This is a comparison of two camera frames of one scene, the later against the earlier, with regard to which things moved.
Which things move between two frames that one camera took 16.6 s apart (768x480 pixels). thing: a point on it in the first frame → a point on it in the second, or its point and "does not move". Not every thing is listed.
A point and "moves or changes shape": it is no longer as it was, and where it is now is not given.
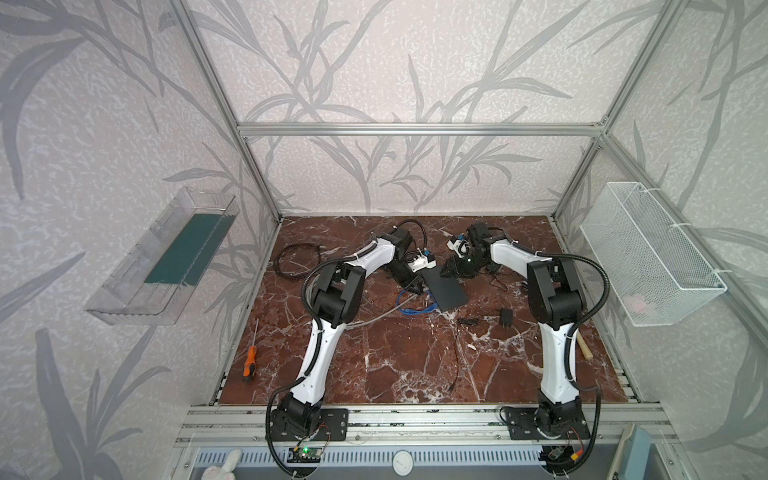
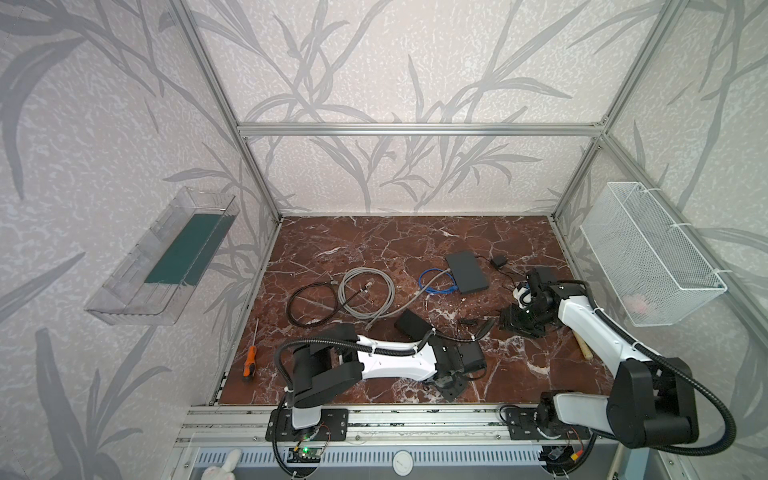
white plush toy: x=224 y=472 does not move
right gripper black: x=463 y=263 → x=519 y=321
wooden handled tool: x=586 y=351 does not move
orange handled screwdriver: x=251 y=361 does not move
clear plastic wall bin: x=156 y=284 does not move
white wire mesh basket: x=657 y=272 does not move
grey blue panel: x=636 y=454 does not move
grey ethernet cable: x=350 y=325 moves or changes shape
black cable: x=278 y=262 → x=364 y=289
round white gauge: x=402 y=462 does not move
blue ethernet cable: x=417 y=312 → x=440 y=292
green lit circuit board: x=304 y=454 does not move
